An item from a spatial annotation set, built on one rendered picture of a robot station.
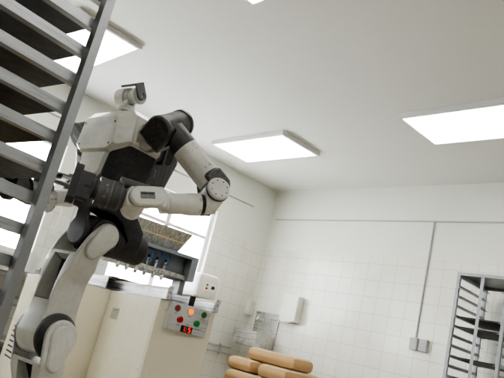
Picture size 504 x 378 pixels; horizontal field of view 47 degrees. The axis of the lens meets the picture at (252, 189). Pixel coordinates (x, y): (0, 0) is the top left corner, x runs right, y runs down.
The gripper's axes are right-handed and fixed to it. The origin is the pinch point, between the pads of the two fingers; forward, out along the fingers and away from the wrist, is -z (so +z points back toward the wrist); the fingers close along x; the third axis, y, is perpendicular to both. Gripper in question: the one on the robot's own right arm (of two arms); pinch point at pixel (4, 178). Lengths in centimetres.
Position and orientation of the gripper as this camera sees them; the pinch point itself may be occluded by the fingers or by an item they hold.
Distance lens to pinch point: 207.7
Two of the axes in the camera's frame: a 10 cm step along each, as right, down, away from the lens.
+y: 9.6, 1.9, -1.9
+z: 1.3, 2.9, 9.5
